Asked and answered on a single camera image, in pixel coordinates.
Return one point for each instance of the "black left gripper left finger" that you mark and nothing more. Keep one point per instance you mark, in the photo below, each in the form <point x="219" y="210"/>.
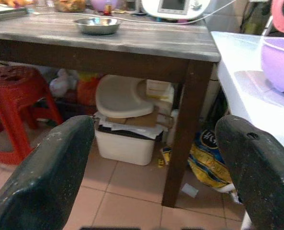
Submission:
<point x="43" y="177"/>

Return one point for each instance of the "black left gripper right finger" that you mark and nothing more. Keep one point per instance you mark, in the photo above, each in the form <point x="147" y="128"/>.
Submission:
<point x="259" y="172"/>

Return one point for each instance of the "yellow blue rice bag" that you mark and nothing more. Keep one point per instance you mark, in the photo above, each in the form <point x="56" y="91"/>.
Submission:
<point x="207" y="163"/>

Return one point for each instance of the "white paper scrap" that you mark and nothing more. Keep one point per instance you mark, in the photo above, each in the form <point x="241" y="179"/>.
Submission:
<point x="189" y="190"/>

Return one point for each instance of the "red plastic stool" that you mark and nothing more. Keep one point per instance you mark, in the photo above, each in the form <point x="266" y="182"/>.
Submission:
<point x="11" y="107"/>

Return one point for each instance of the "white plastic bin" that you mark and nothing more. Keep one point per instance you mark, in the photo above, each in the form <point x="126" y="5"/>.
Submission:
<point x="125" y="148"/>

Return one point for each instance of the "white counter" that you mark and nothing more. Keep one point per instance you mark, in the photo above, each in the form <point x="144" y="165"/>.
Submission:
<point x="247" y="79"/>

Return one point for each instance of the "white plush toy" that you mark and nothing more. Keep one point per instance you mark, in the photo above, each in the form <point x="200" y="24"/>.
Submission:
<point x="61" y="82"/>

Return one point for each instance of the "orange yellow bag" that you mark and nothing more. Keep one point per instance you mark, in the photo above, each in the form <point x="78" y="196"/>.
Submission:
<point x="87" y="89"/>

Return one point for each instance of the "large purple plastic bowl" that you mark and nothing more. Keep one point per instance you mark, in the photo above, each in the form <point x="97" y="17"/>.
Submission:
<point x="279" y="64"/>

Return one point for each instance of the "white plastic tray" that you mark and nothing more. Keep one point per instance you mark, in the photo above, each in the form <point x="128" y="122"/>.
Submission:
<point x="120" y="97"/>

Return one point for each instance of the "brown cardboard piece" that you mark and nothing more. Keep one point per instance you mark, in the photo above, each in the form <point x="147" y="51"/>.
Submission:
<point x="141" y="119"/>

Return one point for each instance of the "white cardboard box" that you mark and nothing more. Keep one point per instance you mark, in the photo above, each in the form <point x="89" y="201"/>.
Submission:
<point x="159" y="92"/>

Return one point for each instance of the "pink plastic object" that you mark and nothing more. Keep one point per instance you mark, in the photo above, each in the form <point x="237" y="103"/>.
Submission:
<point x="283" y="15"/>

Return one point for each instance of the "stainless steel bowl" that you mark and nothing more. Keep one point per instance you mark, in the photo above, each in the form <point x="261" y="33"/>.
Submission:
<point x="97" y="25"/>

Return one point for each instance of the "dark wooden table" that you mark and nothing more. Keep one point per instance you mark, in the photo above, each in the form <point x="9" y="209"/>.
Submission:
<point x="141" y="45"/>

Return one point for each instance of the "grey flat tray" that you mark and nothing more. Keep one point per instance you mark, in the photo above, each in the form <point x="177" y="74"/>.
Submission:
<point x="6" y="12"/>

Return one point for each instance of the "clear food container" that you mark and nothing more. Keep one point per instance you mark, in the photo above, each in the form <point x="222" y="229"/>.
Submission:
<point x="69" y="5"/>

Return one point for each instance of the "white kitchen appliance with screen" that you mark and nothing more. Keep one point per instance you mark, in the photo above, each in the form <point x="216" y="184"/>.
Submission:
<point x="175" y="8"/>

